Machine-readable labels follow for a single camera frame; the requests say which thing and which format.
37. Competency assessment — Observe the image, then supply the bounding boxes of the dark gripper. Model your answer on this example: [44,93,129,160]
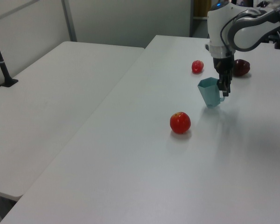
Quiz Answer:
[212,55,235,98]

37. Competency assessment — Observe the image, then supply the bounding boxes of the teal hexagonal mug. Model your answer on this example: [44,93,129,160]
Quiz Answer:
[197,77,227,109]

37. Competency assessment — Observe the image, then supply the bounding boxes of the dark red apple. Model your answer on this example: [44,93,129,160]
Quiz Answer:
[231,59,251,77]

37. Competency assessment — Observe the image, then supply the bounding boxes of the small red apple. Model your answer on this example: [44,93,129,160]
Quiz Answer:
[191,60,204,75]

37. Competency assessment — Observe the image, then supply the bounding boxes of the bright red apple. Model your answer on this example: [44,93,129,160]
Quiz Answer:
[169,111,191,134]

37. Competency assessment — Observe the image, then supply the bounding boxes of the yellow brown board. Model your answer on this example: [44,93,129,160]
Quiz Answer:
[193,0,211,19]

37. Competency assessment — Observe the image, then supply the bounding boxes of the black camera stand pole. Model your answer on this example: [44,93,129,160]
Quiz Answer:
[0,23,19,88]

